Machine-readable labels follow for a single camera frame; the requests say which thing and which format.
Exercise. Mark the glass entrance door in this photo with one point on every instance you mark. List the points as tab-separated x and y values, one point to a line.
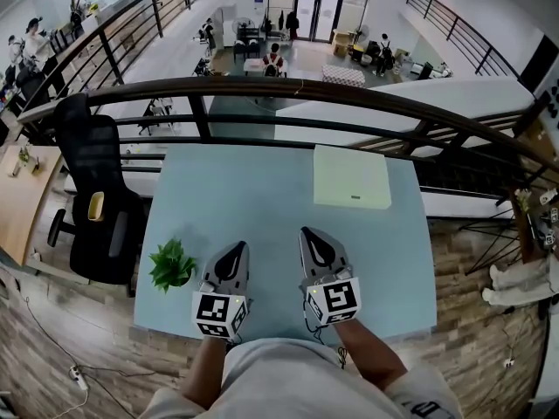
321	13

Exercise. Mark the cardboard box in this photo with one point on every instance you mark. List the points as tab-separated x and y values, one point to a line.
342	42

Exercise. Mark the small vase with twigs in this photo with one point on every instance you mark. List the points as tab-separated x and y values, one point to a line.
24	160

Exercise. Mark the black pedestal fan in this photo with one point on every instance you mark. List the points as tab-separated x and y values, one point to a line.
242	29

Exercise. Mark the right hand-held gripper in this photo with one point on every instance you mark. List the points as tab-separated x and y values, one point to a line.
336	299

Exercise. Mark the white power strip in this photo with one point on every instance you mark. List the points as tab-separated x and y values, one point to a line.
78	377
509	363

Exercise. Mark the black office chair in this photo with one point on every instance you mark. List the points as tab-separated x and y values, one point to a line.
96	168

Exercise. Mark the black metal railing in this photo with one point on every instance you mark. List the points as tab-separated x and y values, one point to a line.
111	59
453	28
279	86

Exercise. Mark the dark wooden side table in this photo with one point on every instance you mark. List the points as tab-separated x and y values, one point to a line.
522	238

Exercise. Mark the patterned bench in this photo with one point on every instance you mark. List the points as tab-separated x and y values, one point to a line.
343	76

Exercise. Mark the green potted plant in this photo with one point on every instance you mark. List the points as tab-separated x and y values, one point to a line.
171	266

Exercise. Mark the yellow container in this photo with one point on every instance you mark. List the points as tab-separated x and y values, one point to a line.
96	207

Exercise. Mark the person's grey shirt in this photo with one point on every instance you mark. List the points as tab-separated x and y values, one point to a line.
297	382

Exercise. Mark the person's right forearm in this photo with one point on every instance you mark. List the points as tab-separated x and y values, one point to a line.
371	356

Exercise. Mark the white fabric bundle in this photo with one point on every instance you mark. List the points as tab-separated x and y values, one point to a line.
519	277

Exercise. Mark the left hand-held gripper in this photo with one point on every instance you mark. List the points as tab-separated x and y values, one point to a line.
214	312

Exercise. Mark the light wooden curved desk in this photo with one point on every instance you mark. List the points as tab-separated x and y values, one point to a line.
22	208

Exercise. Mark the white flat box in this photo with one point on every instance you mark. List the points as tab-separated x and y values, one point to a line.
351	175

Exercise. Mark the small white flower bunch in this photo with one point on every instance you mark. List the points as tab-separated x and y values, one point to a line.
523	199

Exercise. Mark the person's left forearm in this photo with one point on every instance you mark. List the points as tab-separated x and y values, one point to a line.
205	373

